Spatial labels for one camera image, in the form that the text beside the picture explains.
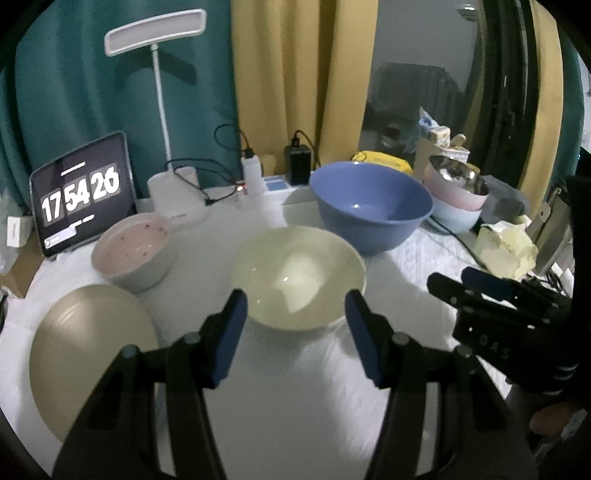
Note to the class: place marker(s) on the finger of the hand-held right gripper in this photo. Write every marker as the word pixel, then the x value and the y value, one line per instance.
pixel 445 288
pixel 494 284

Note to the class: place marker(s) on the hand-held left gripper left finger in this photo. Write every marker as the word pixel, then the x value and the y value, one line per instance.
pixel 226 337

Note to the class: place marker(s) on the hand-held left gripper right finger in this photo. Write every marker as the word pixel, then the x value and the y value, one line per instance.
pixel 369 341

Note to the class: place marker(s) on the cream bowl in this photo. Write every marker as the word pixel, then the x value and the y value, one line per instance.
pixel 295 277

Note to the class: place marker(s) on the pink spotted bowl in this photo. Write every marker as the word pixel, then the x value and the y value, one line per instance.
pixel 134 249

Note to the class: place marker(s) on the beige plate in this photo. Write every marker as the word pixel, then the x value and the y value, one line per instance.
pixel 92 350

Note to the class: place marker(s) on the person's right hand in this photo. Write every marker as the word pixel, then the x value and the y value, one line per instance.
pixel 551 420

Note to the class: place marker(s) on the crumpled yellow cloth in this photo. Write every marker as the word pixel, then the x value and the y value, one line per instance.
pixel 505 249

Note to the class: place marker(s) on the pale pink bowl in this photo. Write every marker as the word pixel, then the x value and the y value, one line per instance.
pixel 455 201

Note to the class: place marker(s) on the grey cloth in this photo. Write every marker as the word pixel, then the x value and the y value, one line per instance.
pixel 505 196

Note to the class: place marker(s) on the steel bowl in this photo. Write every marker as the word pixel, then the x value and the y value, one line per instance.
pixel 459 175

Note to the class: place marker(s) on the yellow wipes pack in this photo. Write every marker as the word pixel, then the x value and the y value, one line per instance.
pixel 383 161

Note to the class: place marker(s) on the paper carton with utensils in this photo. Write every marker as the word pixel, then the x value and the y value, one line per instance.
pixel 438 138

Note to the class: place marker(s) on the narrow yellow curtain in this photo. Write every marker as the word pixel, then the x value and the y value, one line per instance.
pixel 545 92

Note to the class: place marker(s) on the narrow teal curtain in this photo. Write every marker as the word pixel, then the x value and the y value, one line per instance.
pixel 572 101

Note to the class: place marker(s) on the tablet with clock display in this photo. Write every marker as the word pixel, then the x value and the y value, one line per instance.
pixel 83 194

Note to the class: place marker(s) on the cardboard box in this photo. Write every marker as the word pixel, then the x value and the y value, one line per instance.
pixel 21 272

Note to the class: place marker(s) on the small white box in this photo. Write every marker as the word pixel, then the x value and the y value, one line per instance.
pixel 19 230

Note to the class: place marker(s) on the glass sliding door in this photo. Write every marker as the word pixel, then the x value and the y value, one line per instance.
pixel 415 46

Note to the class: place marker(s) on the white desk lamp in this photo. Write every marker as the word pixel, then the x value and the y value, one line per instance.
pixel 152 30

